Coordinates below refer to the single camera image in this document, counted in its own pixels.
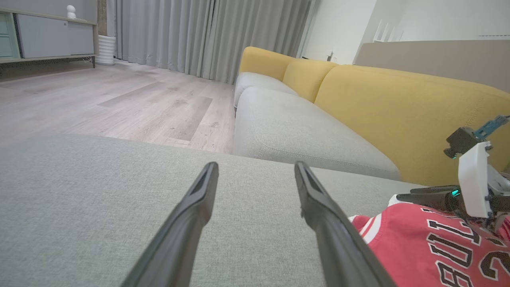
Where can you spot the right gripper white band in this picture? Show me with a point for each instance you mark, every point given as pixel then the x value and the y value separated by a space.
pixel 474 179

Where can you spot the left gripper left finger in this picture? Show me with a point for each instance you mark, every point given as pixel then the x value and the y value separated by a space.
pixel 179 235

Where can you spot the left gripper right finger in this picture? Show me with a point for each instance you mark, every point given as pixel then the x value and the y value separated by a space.
pixel 338 247

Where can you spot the red mesh jersey white trim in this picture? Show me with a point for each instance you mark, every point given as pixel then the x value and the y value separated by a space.
pixel 410 247

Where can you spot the wide yellow sofa backrest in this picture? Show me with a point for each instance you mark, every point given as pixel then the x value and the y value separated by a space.
pixel 406 115

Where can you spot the large grey sofa seat cushion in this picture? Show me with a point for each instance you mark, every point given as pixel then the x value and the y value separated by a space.
pixel 79 207

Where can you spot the small grey sofa seat cushion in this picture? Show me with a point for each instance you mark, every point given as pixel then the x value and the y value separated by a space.
pixel 255 81

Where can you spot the narrow yellow sofa backrest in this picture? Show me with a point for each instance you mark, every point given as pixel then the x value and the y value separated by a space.
pixel 306 77

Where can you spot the yellow sofa end backrest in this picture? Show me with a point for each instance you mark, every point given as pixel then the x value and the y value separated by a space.
pixel 263 61

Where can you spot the white ribbed cylinder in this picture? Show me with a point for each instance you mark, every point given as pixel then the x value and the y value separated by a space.
pixel 106 50

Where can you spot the grey pleated curtain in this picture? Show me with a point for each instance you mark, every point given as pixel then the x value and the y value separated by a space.
pixel 199 36

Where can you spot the grey sideboard cabinet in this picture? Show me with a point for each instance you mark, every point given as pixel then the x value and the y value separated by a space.
pixel 44 40

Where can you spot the small white figurine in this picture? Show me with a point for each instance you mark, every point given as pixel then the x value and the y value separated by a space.
pixel 71 12

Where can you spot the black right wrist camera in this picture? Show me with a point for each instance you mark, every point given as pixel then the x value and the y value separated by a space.
pixel 462 141

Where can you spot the white wall shelf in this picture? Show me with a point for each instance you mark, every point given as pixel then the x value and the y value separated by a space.
pixel 386 32

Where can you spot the white wall socket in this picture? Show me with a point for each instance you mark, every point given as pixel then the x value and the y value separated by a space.
pixel 330 56

